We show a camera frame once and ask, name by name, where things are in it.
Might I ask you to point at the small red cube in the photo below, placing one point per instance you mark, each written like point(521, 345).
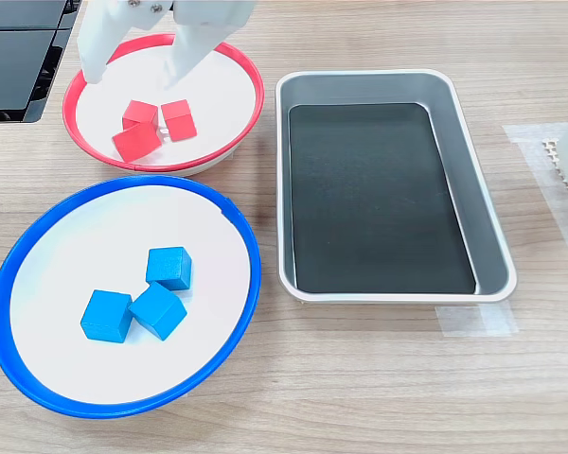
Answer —
point(136, 142)
point(139, 112)
point(179, 120)

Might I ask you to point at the small blue cube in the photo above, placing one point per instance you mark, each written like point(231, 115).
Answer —
point(169, 267)
point(158, 312)
point(105, 316)

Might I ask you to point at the black tray mat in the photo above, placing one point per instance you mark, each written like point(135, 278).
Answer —
point(383, 213)

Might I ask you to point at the steel tray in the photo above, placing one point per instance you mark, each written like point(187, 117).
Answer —
point(494, 269)

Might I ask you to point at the red rimmed white plate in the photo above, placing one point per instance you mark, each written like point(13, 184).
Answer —
point(218, 104)

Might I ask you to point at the black electronic device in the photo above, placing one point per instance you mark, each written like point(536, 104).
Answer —
point(9, 71)

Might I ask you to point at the blue rimmed white plate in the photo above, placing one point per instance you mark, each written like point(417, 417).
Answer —
point(76, 236)

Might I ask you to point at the pale perforated plate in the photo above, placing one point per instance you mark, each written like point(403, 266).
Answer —
point(552, 151)

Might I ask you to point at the clear tape strip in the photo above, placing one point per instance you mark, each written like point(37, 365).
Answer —
point(473, 321)

